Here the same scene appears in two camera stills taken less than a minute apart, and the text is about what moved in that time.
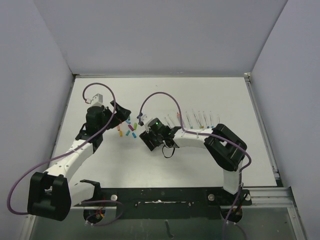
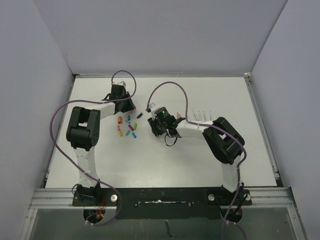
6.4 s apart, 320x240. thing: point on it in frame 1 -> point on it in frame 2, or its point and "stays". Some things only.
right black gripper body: [152, 140] -> [159, 128]
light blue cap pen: [206, 121] stays
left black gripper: [121, 115] -> [129, 107]
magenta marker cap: [131, 127] stays
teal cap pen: [195, 116] stays
